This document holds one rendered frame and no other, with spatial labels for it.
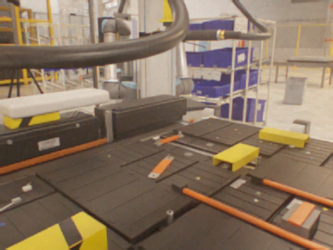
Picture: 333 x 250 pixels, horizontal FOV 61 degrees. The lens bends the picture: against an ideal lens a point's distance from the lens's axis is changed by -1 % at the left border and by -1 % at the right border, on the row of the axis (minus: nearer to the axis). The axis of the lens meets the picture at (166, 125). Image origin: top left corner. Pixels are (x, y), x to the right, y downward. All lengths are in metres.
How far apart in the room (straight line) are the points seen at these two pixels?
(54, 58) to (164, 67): 2.32
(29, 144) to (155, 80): 1.86
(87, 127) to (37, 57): 0.65
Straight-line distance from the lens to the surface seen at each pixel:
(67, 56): 0.39
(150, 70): 2.63
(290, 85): 7.11
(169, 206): 0.64
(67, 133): 0.99
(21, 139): 0.93
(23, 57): 0.40
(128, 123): 1.13
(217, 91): 3.40
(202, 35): 1.29
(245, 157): 0.90
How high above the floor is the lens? 1.35
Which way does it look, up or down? 16 degrees down
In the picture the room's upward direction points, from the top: straight up
